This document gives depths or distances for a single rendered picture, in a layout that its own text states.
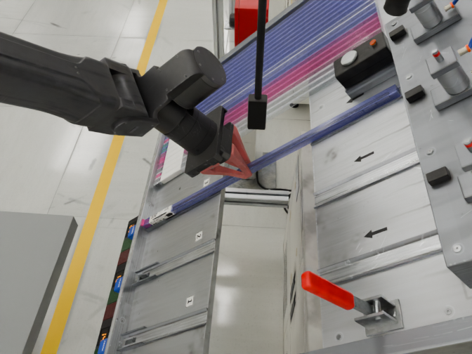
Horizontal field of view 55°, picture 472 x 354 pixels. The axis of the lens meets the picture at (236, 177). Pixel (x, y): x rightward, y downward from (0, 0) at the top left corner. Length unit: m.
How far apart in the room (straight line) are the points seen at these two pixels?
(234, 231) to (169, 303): 1.02
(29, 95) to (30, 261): 0.62
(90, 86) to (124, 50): 2.09
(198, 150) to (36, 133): 1.63
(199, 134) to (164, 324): 0.28
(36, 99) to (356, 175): 0.36
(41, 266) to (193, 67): 0.62
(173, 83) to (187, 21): 2.22
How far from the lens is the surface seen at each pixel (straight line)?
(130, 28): 2.77
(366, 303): 0.45
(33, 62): 0.46
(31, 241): 1.08
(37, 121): 2.28
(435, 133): 0.47
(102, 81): 0.52
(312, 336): 0.88
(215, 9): 1.80
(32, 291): 1.01
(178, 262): 0.74
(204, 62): 0.57
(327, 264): 0.53
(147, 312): 0.75
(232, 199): 1.40
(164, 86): 0.57
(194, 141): 0.63
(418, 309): 0.46
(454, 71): 0.46
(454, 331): 0.43
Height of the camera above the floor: 1.44
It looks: 50 degrees down
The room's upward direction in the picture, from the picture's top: straight up
